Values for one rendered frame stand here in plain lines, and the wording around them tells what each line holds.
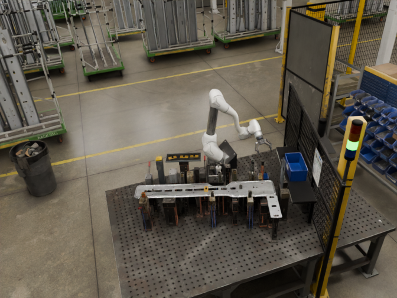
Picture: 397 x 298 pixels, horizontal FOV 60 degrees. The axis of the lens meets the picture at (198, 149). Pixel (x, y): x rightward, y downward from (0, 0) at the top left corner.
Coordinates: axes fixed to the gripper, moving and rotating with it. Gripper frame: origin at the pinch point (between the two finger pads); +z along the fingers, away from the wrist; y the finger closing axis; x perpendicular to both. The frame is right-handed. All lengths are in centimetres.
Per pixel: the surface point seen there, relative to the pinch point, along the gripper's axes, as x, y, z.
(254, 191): 39, 29, 41
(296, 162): 12.6, -24.5, 23.9
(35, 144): -53, 287, -135
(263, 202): 46, 25, 55
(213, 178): 23, 63, 12
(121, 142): -184, 204, -149
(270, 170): -31.1, -1.5, 14.4
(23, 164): -35, 299, -104
